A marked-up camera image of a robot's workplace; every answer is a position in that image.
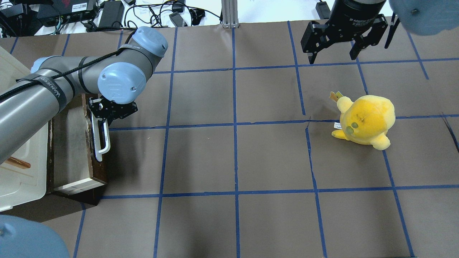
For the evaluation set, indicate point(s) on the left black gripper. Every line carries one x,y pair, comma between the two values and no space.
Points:
112,110

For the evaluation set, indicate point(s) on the black power adapter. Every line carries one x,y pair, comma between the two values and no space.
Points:
112,13

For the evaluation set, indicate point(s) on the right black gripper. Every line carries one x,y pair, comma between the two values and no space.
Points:
353,14

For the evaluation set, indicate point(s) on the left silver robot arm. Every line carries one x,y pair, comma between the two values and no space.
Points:
115,80

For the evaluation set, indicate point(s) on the white cabinet box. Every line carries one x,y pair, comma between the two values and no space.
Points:
22,185

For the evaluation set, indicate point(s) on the brown paper table cover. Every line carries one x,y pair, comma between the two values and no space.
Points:
231,154

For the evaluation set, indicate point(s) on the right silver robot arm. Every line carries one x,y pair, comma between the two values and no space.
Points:
422,17

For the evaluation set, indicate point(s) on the wooden drawer white handle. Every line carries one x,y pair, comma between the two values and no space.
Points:
77,148

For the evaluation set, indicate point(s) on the yellow plush dinosaur toy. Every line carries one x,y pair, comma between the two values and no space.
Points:
365,121

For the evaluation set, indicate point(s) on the aluminium frame post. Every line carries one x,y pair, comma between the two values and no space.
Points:
229,12

